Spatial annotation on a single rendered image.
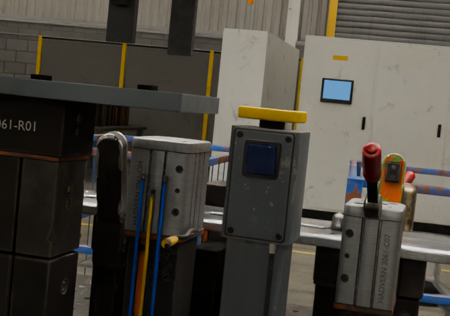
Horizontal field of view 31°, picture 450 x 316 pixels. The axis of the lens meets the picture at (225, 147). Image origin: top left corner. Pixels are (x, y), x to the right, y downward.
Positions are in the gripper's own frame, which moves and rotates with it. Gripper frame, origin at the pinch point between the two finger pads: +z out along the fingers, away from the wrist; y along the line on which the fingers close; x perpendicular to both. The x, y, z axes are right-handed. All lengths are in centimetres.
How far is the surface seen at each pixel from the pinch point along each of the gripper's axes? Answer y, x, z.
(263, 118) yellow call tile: -2.6, -14.3, 7.2
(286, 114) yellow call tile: -2.3, -16.6, 6.6
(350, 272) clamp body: 14.1, -20.7, 24.0
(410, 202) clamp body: 48, -21, 18
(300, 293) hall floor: 424, 104, 122
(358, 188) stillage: 207, 24, 31
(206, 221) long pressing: 22.6, 1.4, 22.2
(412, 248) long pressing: 26.4, -25.4, 22.0
